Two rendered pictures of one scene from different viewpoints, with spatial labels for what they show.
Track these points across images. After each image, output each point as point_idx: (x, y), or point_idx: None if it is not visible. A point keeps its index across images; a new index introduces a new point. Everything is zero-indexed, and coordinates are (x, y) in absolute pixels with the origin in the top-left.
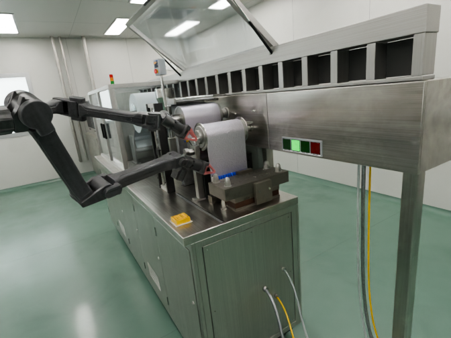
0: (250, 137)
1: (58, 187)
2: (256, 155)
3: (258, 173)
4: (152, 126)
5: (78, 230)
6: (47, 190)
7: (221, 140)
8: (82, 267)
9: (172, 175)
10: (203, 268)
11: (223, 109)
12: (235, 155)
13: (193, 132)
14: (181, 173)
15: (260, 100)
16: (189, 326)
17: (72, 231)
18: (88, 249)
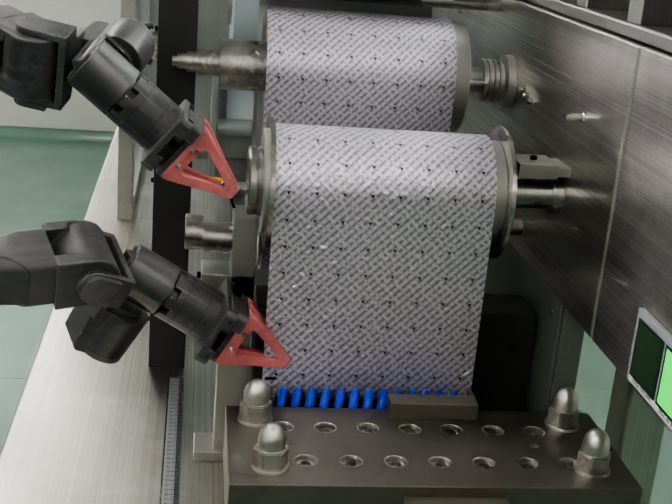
0: (549, 242)
1: (70, 162)
2: (548, 339)
3: (489, 443)
4: (19, 85)
5: (26, 339)
6: (35, 164)
7: (354, 226)
8: None
9: (68, 324)
10: None
11: (490, 64)
12: (414, 315)
13: (219, 156)
14: (106, 328)
15: (613, 74)
16: None
17: (10, 335)
18: (9, 421)
